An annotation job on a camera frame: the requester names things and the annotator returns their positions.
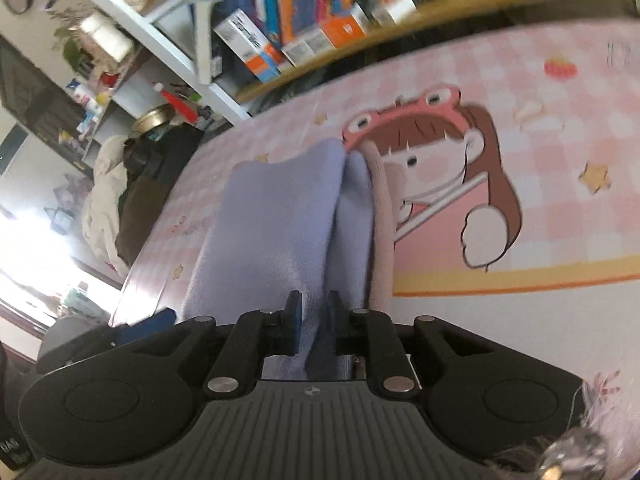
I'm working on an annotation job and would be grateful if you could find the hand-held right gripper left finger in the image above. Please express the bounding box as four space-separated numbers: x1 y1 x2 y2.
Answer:
132 290 304 401

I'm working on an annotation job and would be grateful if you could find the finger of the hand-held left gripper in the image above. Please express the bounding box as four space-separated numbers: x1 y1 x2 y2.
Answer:
106 307 177 343

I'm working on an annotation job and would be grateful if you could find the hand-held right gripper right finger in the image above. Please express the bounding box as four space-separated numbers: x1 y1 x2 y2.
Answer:
325 290 501 401

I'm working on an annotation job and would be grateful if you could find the brown and purple sweater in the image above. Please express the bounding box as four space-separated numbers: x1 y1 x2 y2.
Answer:
182 137 396 383

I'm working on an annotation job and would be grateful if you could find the white puffy jacket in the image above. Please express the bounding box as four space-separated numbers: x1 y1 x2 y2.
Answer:
82 135 133 276

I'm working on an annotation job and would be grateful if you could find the black cloth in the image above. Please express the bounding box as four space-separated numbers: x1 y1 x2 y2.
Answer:
125 127 206 196

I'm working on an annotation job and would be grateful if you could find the round gold metal tin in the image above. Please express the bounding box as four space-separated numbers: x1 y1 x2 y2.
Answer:
132 105 173 133

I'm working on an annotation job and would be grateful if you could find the red bottle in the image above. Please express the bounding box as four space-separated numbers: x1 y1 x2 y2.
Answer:
155 82 201 123

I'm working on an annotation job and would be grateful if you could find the orange and white barcode box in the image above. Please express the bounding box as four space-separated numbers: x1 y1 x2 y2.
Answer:
215 8 287 83

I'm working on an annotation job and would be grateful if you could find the flat orange and white box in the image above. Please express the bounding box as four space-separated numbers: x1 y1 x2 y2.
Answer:
282 10 368 66

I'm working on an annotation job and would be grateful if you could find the small white box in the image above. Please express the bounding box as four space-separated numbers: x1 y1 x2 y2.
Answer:
372 0 417 26

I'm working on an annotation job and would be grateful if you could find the wooden shelf board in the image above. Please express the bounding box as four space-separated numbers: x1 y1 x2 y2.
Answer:
235 0 640 103

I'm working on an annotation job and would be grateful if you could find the brown corduroy cloth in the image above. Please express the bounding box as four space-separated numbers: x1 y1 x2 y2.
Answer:
115 175 173 266

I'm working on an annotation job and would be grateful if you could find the white shelf frame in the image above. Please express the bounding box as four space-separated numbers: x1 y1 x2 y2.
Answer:
52 0 252 121

